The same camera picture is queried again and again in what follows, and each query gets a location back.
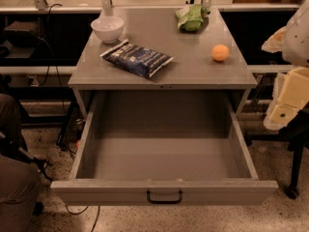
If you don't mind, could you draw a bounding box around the blue chip bag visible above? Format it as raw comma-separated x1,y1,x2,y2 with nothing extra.
99,40,174,79

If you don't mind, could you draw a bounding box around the person's leg in brown trousers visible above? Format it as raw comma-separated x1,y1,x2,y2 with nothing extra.
0,94,40,232

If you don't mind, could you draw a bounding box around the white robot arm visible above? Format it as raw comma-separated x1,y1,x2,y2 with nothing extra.
262,0,309,131

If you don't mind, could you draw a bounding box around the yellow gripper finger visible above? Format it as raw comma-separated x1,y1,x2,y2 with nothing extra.
262,27,286,53
264,67,309,131

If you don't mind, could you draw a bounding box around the black drawer handle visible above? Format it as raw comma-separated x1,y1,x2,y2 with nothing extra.
146,190,183,205

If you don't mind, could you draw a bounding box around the green snack bag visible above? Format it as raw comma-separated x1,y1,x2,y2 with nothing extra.
176,5,211,32

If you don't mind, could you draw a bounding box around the dark box on shelf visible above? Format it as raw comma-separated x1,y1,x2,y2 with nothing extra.
4,21,40,47

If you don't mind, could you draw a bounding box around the open grey top drawer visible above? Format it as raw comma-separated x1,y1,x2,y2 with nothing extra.
51,90,277,206

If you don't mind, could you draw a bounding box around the grey metal cabinet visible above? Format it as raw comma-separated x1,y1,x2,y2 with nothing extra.
69,7,256,112

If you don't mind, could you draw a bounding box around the orange fruit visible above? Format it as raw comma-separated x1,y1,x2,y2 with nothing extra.
211,44,230,62

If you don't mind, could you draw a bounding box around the black cable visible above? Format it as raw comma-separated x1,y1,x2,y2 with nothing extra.
35,3,67,114

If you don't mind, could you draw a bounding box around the white ceramic bowl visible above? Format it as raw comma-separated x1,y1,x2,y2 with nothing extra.
91,16,124,44

